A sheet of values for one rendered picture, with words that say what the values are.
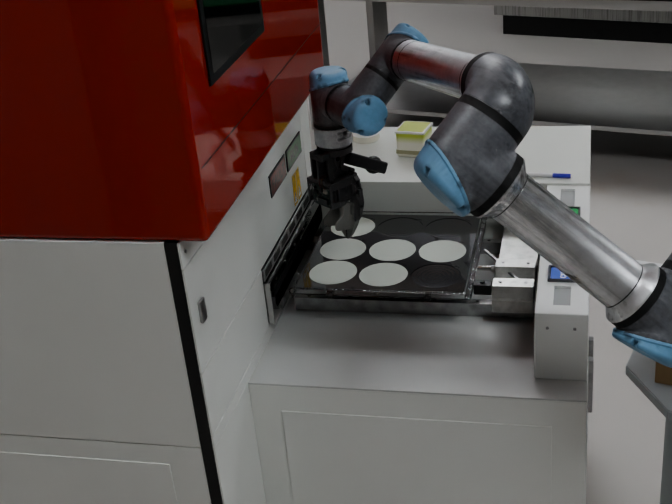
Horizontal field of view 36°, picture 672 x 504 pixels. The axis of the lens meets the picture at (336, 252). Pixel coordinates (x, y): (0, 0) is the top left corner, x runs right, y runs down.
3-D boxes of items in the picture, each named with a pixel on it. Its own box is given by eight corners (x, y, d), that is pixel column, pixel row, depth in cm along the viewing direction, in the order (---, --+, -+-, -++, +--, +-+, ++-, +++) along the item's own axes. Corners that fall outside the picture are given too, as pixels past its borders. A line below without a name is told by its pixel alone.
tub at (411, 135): (395, 157, 253) (393, 130, 249) (405, 145, 259) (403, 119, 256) (425, 159, 250) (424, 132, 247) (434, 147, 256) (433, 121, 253)
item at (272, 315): (267, 324, 211) (261, 283, 207) (317, 227, 249) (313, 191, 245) (275, 325, 211) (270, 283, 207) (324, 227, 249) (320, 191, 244)
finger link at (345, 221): (331, 246, 215) (327, 205, 211) (352, 235, 218) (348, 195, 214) (341, 250, 213) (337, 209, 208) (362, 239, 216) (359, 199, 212)
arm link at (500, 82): (533, 41, 153) (385, 11, 195) (488, 101, 153) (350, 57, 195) (579, 89, 159) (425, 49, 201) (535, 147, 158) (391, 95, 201)
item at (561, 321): (534, 379, 191) (534, 313, 185) (546, 241, 238) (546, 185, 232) (587, 381, 189) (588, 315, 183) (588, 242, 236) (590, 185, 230)
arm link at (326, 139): (333, 114, 210) (361, 122, 204) (335, 135, 212) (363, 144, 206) (305, 125, 205) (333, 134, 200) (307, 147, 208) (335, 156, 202)
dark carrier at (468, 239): (295, 289, 213) (294, 287, 213) (331, 216, 243) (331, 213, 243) (464, 294, 206) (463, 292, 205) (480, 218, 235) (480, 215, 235)
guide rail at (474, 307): (295, 309, 221) (294, 297, 219) (297, 305, 223) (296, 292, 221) (536, 318, 209) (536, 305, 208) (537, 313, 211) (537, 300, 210)
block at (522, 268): (495, 278, 213) (495, 265, 212) (496, 270, 216) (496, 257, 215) (535, 279, 211) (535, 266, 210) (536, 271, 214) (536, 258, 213)
